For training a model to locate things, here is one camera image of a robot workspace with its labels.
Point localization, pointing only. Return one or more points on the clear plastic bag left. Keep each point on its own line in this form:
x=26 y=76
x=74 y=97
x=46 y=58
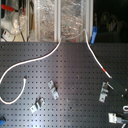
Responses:
x=44 y=20

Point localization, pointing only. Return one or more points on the metal cable clip right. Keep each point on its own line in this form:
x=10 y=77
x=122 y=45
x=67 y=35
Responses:
x=104 y=92

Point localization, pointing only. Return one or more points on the blue object bottom left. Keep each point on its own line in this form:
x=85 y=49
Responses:
x=2 y=120

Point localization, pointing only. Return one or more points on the metal cable clip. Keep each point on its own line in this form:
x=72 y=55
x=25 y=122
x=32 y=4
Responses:
x=104 y=92
x=37 y=105
x=53 y=89

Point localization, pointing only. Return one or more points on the clear plastic bag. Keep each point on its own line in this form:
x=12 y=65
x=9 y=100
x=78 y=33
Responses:
x=73 y=19
x=44 y=20

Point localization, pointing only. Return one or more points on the silver connector plug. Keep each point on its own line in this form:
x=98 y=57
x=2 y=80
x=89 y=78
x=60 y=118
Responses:
x=113 y=118

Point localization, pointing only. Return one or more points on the red tool handle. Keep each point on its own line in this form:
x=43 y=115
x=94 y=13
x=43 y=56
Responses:
x=8 y=8

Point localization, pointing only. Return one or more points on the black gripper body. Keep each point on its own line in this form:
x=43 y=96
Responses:
x=120 y=89

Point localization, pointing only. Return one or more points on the metal cable clip left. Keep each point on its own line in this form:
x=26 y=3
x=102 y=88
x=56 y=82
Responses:
x=37 y=105

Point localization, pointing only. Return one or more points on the black perforated board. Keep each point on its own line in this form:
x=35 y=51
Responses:
x=77 y=71

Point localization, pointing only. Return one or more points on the metal cable clip centre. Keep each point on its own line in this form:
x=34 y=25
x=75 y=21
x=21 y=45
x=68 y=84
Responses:
x=53 y=89

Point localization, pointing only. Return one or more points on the clear plastic bag right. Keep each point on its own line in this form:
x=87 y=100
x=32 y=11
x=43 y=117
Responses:
x=73 y=19

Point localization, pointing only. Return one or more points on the blue clamp handle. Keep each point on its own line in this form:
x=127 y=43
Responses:
x=94 y=34

